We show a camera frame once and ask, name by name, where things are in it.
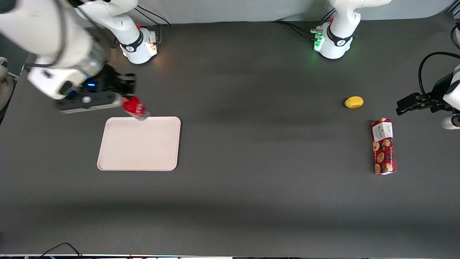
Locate red coke bottle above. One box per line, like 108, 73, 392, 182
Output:
122, 95, 151, 121

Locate red cookie box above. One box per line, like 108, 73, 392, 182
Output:
371, 118, 398, 176

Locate black curved cable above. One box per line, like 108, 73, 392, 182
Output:
451, 23, 460, 50

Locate beige plastic tray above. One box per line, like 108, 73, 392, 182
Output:
97, 116, 181, 172

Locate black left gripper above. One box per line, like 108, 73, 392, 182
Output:
396, 71, 454, 116

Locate black table edge cable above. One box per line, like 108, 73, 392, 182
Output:
39, 242, 84, 259

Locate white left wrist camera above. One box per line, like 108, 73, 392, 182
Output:
442, 114, 460, 130

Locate black right arm base cables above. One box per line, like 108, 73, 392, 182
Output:
114, 5, 173, 46

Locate yellow lemon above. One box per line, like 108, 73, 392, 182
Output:
344, 96, 364, 109

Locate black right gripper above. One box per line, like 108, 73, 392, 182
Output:
70, 64, 137, 103

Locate black left wrist cable loop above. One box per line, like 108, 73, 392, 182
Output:
418, 52, 460, 99

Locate black left arm base cables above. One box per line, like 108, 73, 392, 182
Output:
271, 8, 337, 42

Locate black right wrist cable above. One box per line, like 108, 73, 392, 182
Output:
24, 0, 69, 68

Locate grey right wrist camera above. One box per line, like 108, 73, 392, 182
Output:
54, 91, 123, 114

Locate black arm base cables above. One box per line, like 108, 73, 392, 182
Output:
114, 5, 173, 46
271, 8, 337, 42

